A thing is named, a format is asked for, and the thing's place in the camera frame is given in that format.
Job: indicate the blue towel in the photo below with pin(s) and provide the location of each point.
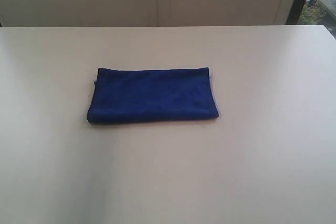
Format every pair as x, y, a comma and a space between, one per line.
122, 96

